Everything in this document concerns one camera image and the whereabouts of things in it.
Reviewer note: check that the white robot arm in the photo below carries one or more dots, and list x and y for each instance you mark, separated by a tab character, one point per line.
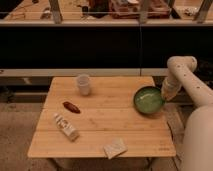
198	136

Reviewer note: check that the white folded napkin packet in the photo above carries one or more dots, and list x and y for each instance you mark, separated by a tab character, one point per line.
115	148

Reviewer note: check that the wooden folding table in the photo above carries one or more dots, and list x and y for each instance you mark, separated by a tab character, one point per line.
105	115

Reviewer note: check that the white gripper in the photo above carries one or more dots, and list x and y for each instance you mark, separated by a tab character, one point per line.
170	88

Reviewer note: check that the green ceramic bowl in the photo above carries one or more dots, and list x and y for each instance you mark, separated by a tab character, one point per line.
148	100

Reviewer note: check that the white paper cup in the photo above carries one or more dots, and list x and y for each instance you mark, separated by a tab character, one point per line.
83	84

